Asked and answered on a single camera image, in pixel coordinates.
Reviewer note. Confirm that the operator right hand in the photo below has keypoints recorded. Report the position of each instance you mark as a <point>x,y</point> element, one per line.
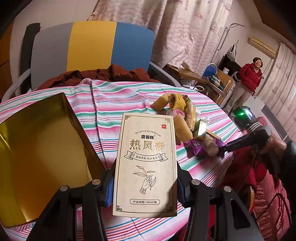
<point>275,148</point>

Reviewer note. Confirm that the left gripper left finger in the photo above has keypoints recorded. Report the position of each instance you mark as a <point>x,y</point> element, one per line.
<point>58,220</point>

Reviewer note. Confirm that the purple snack packet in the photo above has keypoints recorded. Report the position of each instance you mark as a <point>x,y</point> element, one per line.
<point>198,149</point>

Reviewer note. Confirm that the long cracker packet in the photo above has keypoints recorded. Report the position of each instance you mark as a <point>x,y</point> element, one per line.
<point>212,135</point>

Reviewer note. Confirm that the pink starfish curtain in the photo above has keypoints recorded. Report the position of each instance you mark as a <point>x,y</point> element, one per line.
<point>186,32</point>

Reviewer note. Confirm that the green white small carton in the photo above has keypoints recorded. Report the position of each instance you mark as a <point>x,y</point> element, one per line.
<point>200,130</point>

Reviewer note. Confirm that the Weidan cracker packet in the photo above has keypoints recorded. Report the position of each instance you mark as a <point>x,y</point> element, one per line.
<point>190,113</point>

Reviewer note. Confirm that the operator red clothing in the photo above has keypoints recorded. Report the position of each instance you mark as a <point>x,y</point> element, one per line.
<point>262,193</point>

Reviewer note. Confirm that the standing person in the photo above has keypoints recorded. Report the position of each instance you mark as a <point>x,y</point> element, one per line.
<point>250,77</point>

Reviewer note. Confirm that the beige ointment box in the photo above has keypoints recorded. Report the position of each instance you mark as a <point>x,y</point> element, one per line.
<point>145,180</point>

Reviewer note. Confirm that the wooden desk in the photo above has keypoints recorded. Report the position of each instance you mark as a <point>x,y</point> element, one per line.
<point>194,80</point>

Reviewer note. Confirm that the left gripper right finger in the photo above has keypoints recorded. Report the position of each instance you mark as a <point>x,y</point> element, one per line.
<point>232,220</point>

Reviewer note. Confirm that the gold metal tin box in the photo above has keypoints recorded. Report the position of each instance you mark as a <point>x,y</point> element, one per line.
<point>43,147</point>

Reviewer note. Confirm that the grey yellow blue chair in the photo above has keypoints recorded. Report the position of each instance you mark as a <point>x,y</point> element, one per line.
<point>85,45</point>

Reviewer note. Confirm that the white fluffy ball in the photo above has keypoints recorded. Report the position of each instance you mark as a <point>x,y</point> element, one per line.
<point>210,146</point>

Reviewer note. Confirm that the striped pink green bedsheet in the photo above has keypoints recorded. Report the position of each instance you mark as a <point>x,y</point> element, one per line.
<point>99,106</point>

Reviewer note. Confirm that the wall air conditioner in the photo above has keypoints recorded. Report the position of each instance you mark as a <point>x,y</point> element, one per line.
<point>262,47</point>

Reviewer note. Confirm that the rust brown cloth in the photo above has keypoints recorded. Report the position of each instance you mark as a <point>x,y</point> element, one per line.
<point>113,73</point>

